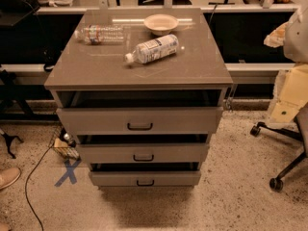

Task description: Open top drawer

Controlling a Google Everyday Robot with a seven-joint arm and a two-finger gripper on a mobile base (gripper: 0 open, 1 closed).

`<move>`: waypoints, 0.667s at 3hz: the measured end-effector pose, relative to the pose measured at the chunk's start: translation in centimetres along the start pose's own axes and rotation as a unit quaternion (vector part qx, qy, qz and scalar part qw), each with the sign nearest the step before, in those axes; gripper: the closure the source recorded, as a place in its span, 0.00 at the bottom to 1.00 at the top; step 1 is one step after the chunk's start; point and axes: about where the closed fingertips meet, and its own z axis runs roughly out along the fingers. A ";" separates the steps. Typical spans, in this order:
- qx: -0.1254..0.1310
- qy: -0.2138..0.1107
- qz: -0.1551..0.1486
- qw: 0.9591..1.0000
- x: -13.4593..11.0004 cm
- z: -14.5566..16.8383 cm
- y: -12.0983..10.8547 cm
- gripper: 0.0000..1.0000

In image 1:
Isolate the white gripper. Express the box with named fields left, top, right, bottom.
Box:
left=268, top=64, right=308, bottom=123

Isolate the grey top drawer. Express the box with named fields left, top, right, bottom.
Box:
left=57, top=108, right=222, bottom=136

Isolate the grey drawer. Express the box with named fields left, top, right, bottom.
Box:
left=76, top=143, right=209, bottom=164
left=57, top=108, right=222, bottom=136
left=90, top=171, right=201, bottom=187

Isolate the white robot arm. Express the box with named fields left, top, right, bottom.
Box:
left=264, top=4, right=308, bottom=123

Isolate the grey bottom drawer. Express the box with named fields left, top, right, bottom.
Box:
left=90, top=171, right=201, bottom=187

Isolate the grey drawer cabinet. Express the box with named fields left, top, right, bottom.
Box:
left=43, top=7, right=234, bottom=189

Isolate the grey middle drawer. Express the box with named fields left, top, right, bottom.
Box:
left=76, top=143, right=209, bottom=164

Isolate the black office chair base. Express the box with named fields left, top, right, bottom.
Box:
left=249, top=103, right=308, bottom=193

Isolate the white labelled plastic bottle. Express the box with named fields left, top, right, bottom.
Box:
left=125, top=34, right=179, bottom=64

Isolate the beige paper bowl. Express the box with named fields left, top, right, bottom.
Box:
left=143, top=14, right=179, bottom=36

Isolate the clear plastic water bottle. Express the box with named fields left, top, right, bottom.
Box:
left=74, top=25, right=124, bottom=45

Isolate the blue tape cross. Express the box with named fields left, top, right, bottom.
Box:
left=55, top=160, right=81, bottom=188

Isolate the black stand leg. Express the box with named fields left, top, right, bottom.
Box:
left=0, top=129, right=23, bottom=159

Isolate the tan shoe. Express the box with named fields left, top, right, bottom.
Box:
left=0, top=167, right=21, bottom=190

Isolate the wire basket with items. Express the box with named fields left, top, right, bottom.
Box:
left=49, top=126, right=80, bottom=160

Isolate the black floor cable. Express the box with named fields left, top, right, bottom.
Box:
left=24, top=146, right=54, bottom=231

